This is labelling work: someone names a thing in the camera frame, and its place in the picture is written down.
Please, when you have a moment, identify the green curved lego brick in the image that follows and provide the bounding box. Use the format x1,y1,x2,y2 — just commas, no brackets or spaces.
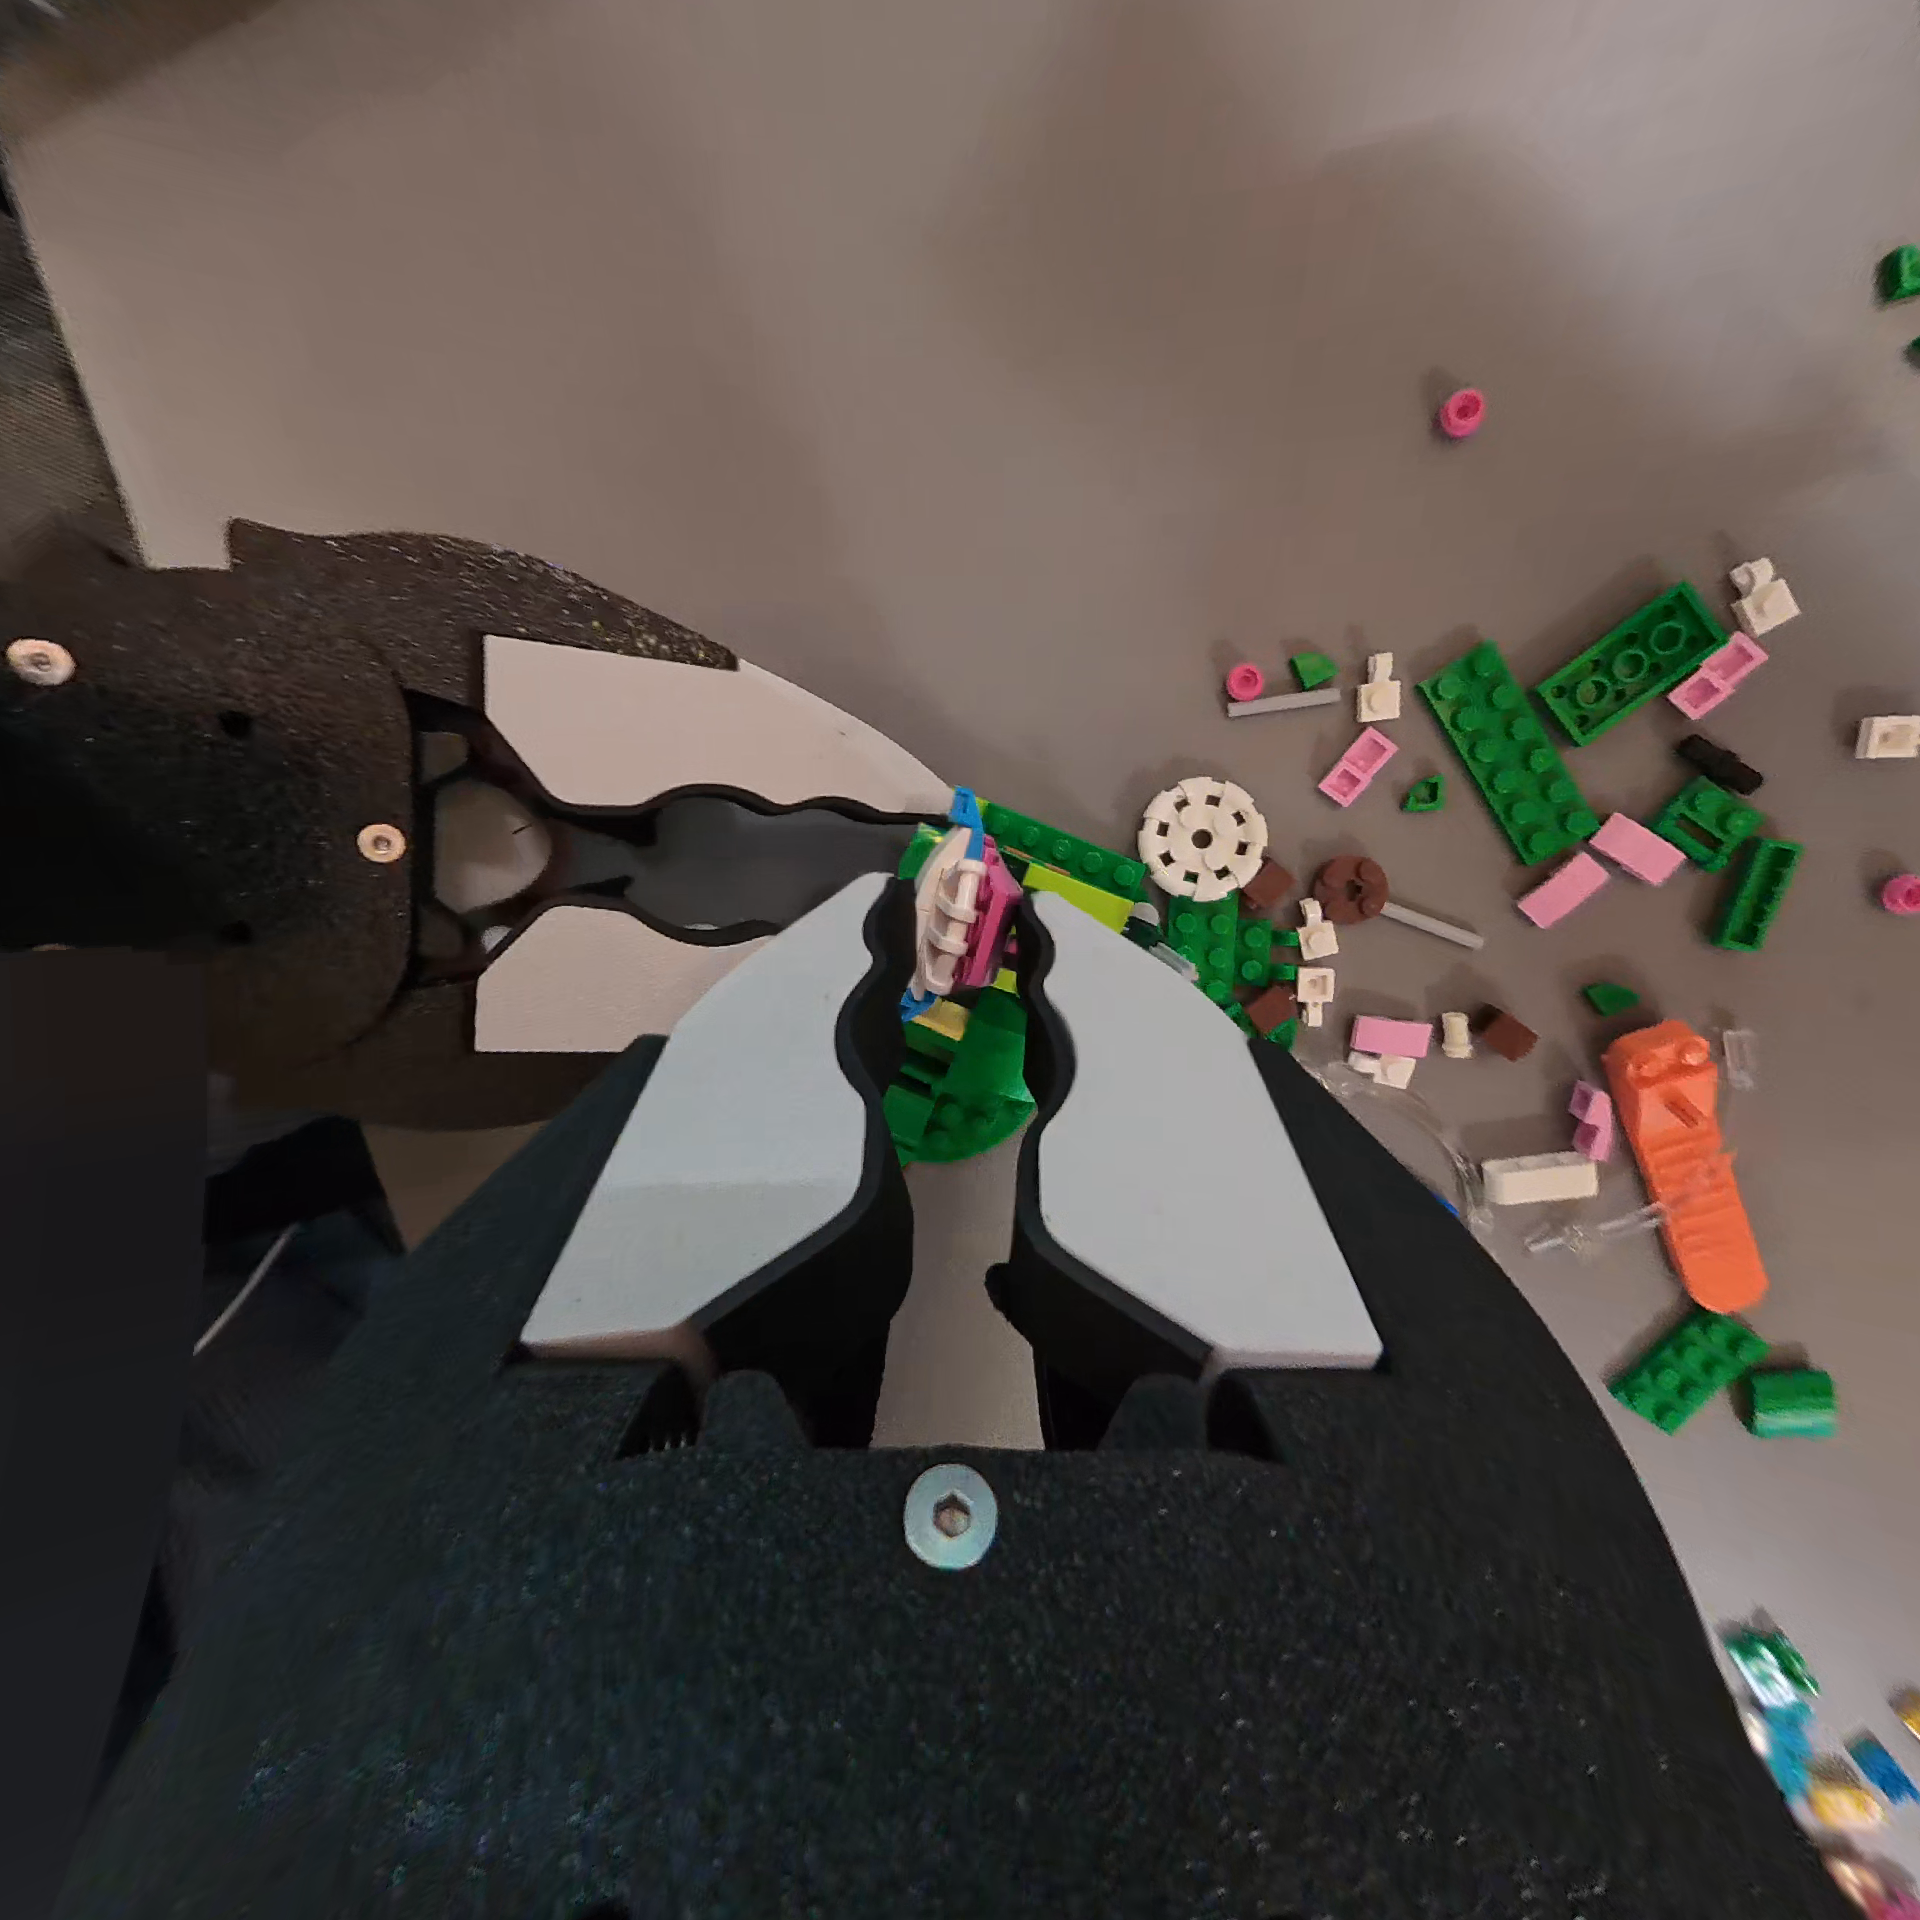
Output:
1737,1363,1840,1443

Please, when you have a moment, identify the orange lego brick separator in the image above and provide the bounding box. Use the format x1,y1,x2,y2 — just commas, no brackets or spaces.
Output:
1600,1023,1774,1318

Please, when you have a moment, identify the long green lego plate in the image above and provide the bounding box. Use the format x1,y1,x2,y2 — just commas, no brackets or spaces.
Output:
1416,642,1600,868

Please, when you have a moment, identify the green lego plate with holes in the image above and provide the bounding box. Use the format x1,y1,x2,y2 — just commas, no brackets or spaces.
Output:
1534,582,1731,747

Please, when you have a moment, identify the dark cloth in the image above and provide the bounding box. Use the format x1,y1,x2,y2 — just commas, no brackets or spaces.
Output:
0,142,145,570

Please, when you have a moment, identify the pink lego tile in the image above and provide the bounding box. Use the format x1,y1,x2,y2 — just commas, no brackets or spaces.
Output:
1516,851,1613,930
1588,811,1688,889

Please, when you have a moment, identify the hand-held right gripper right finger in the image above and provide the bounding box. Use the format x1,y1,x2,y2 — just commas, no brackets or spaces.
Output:
984,891,1384,1451

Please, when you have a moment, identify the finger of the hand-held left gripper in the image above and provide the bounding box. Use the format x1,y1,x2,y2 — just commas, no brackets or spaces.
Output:
435,883,869,1056
420,634,968,835

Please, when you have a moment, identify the white round lego plate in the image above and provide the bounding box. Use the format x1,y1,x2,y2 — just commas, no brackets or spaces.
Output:
1135,775,1271,903

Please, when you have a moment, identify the lego flower model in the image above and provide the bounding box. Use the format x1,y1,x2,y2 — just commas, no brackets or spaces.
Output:
883,787,1163,1174

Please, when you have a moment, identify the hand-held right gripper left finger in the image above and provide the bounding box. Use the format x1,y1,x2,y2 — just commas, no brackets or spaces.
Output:
515,872,917,1451

